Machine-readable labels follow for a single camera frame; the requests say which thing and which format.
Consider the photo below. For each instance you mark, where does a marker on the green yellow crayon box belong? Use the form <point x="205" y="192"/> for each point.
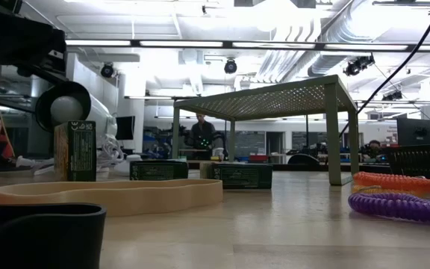
<point x="159" y="171"/>
<point x="75" y="157"/>
<point x="241" y="176"/>

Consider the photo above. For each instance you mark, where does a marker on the small black monitor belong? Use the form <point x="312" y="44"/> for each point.
<point x="125" y="127"/>

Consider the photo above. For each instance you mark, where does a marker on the long ceiling light bar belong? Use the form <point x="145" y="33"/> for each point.
<point x="181" y="43"/>

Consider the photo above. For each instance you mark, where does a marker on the green perforated metal shelf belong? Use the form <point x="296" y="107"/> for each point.
<point x="274" y="101"/>

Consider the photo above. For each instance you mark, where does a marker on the black ceiling spotlight cluster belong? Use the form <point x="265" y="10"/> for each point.
<point x="392" y="96"/>
<point x="358" y="64"/>

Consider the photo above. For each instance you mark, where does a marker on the large black monitor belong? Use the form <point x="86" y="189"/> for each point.
<point x="416" y="130"/>

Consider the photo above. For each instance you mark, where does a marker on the black plastic basket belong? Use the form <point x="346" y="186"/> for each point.
<point x="420" y="160"/>

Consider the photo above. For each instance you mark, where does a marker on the black table frame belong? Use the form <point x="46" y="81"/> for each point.
<point x="297" y="167"/>

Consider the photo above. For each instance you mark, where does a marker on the silver ceiling duct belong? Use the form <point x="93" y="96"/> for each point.
<point x="334" y="37"/>

